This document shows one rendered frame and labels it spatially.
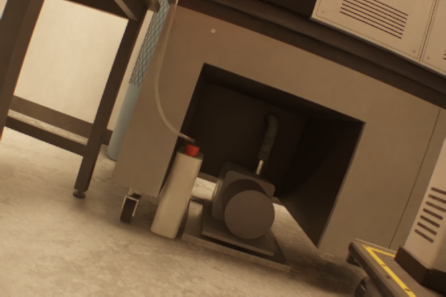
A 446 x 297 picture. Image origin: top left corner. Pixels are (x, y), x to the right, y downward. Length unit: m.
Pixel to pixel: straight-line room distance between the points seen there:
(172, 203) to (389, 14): 0.93
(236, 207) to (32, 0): 0.89
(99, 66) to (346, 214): 1.75
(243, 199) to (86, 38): 1.60
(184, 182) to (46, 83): 1.57
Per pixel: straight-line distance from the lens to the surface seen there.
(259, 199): 1.20
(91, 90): 2.36
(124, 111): 1.94
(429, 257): 0.62
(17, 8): 0.59
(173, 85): 1.03
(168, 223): 1.15
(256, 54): 1.05
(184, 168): 1.10
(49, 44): 2.50
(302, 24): 1.20
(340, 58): 1.13
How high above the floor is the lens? 0.42
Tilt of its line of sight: 4 degrees down
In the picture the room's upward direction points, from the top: 19 degrees clockwise
